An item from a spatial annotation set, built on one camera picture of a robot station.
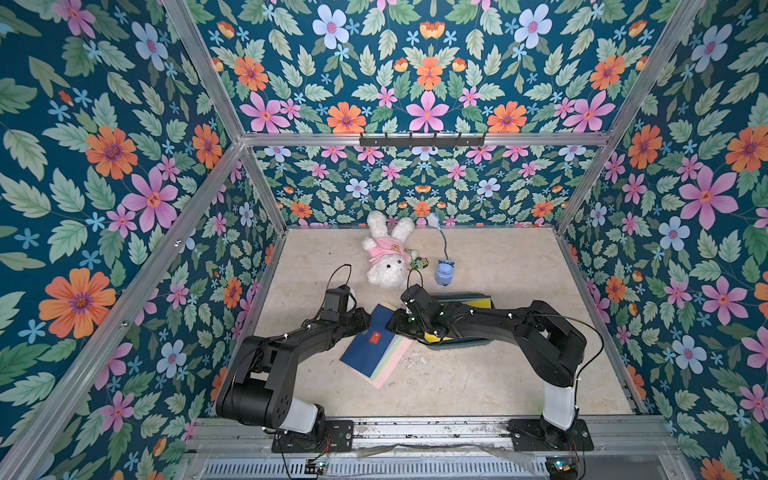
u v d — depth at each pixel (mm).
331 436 734
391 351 884
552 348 492
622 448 721
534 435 703
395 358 863
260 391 440
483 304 930
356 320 835
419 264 1067
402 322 797
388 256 985
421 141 924
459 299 900
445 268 982
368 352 891
